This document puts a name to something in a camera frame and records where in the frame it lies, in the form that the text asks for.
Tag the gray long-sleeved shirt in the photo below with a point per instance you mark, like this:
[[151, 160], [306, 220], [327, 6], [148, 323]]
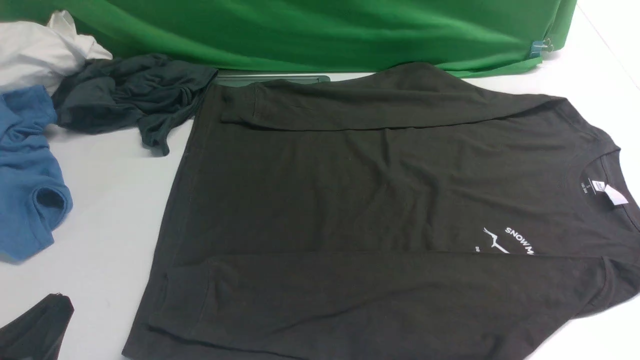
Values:
[[404, 215]]

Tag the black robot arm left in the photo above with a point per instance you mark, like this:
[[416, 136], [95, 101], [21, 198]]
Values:
[[38, 333]]

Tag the dark teal crumpled shirt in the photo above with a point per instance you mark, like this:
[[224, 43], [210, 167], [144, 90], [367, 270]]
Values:
[[151, 92]]

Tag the blue crumpled shirt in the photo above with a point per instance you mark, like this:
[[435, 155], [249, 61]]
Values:
[[34, 199]]

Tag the white crumpled shirt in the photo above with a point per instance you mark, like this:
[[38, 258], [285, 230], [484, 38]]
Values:
[[33, 54]]

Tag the green backdrop cloth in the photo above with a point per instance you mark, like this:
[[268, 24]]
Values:
[[466, 38]]

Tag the blue binder clip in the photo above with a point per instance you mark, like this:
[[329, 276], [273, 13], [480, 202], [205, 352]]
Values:
[[538, 48]]

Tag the metal table cable hatch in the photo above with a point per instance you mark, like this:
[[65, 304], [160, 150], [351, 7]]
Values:
[[244, 80]]

